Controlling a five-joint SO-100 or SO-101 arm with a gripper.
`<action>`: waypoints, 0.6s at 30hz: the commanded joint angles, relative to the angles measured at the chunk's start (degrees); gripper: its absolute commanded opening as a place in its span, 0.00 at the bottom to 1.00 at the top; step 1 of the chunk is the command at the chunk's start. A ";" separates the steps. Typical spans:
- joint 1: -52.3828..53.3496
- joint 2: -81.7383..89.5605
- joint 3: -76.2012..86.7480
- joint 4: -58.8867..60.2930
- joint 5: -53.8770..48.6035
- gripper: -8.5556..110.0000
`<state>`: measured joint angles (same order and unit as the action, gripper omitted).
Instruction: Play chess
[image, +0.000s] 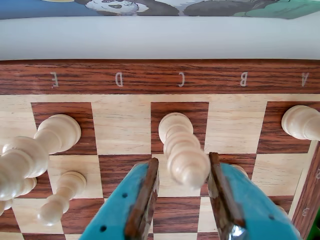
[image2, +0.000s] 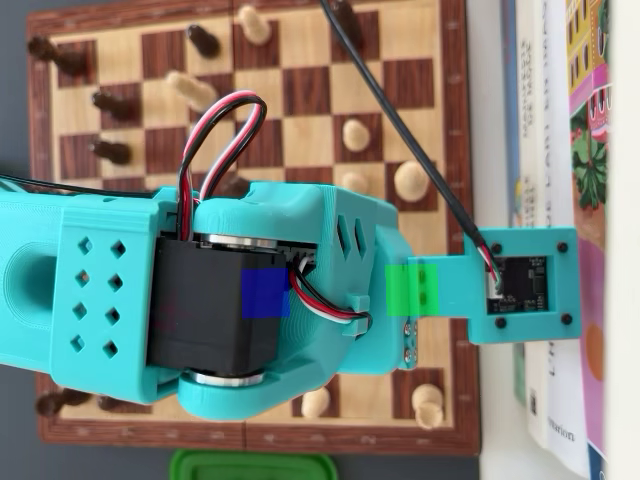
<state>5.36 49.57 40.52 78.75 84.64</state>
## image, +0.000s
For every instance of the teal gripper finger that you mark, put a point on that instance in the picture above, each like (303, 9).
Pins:
(117, 207)
(250, 212)

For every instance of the light ribbed wooden chess piece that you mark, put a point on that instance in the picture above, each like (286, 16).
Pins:
(180, 150)

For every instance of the wooden folding chess board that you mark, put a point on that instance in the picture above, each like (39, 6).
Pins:
(125, 80)

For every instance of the light wooden pawn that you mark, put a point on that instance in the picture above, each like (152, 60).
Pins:
(70, 185)
(241, 171)
(30, 186)

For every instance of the light wooden king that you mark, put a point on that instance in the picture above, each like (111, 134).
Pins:
(57, 132)

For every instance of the light wooden rook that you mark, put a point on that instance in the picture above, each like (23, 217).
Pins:
(300, 122)

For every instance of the colourful panda mat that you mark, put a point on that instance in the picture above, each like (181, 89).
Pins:
(150, 7)

